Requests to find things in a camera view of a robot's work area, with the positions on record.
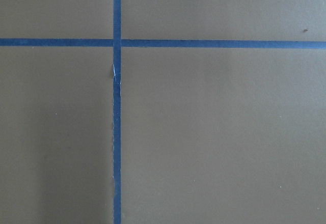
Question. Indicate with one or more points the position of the vertical blue tape strip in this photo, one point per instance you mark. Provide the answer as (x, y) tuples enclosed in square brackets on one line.
[(117, 112)]

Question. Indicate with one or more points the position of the horizontal blue tape strip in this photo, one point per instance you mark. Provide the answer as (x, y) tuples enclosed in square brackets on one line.
[(163, 43)]

